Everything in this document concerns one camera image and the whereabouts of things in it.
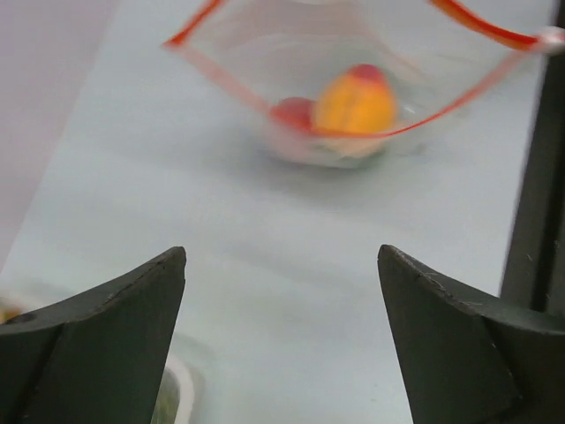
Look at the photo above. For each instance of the clear zip top bag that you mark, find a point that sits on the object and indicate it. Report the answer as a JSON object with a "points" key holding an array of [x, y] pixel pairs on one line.
{"points": [[437, 56]]}

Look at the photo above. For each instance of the white food tray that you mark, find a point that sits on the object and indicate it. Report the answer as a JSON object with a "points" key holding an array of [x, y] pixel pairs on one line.
{"points": [[182, 385]]}

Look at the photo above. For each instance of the red bell pepper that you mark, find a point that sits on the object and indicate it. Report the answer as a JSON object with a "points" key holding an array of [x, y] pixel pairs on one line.
{"points": [[295, 112]]}

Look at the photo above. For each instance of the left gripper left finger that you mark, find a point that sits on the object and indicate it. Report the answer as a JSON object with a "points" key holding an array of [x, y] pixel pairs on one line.
{"points": [[98, 356]]}

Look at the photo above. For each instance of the yellow orange peach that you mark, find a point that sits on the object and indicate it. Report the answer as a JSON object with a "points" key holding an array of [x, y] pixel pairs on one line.
{"points": [[358, 102]]}

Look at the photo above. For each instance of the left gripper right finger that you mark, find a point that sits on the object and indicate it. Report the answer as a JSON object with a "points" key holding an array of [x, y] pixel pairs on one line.
{"points": [[467, 356]]}

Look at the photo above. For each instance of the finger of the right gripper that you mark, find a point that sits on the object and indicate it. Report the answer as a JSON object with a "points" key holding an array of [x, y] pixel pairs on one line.
{"points": [[534, 272]]}

